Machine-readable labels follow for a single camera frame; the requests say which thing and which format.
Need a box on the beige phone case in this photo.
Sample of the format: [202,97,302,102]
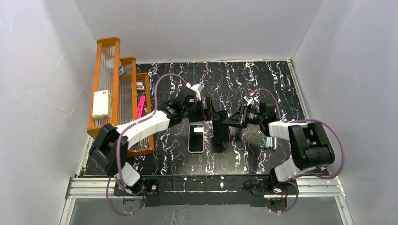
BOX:
[188,124,205,154]

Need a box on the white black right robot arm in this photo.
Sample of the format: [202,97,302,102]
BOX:
[223,102,335,183]

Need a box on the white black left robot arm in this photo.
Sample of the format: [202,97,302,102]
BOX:
[89,88,220,188]

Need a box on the light blue phone case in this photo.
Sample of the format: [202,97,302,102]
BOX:
[264,136,277,150]

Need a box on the pink tool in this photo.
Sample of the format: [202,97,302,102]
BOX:
[137,96,146,119]

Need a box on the orange wooden shelf rack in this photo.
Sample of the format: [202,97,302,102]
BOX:
[87,37,153,138]

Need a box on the white blue patterned cup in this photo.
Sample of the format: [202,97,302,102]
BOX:
[118,60,125,76]

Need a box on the white box with red label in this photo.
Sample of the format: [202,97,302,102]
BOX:
[92,90,111,120]

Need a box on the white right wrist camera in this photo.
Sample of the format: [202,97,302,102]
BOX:
[244,96,255,106]

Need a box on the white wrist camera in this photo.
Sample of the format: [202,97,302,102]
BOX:
[190,83,203,101]
[244,96,255,106]

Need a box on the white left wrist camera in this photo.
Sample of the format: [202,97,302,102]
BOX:
[190,83,203,101]

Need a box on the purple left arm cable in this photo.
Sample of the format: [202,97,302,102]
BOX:
[106,73,191,217]

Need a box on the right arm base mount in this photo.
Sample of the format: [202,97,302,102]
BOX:
[241,177,299,214]

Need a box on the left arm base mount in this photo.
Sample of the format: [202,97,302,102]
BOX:
[113,179,160,215]

